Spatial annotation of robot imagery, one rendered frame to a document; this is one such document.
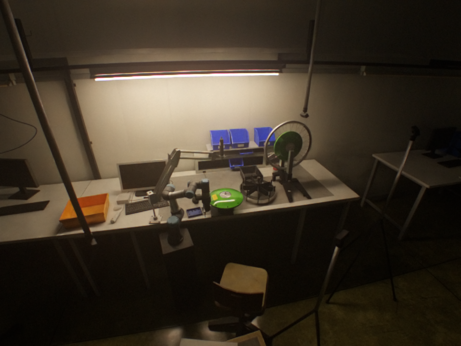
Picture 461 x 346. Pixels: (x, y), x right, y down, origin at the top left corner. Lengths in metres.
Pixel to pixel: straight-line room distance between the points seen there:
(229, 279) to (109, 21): 2.46
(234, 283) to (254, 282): 0.15
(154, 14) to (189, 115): 0.98
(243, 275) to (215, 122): 1.62
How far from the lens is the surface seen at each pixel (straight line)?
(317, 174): 2.84
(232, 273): 1.97
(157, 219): 2.06
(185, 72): 2.00
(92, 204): 2.48
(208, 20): 2.54
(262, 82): 2.66
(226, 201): 1.90
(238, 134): 2.70
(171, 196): 1.68
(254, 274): 1.97
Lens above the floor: 2.19
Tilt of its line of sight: 29 degrees down
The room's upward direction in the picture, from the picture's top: straight up
